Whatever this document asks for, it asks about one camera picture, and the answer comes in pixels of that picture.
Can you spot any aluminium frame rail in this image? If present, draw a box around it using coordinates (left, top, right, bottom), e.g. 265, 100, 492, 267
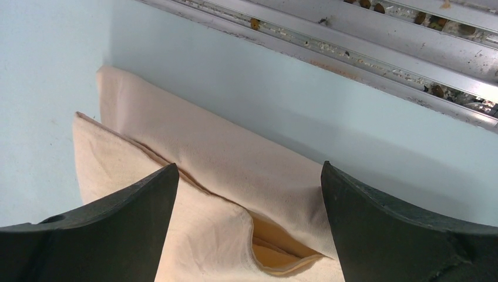
147, 0, 497, 133

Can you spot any beige cloth wrap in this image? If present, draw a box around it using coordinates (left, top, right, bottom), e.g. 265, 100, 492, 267
73, 66, 344, 281

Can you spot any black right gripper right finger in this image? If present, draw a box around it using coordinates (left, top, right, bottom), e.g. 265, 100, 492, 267
321, 162, 497, 281

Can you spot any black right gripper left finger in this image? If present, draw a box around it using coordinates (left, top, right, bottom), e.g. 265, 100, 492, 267
1, 164, 179, 281

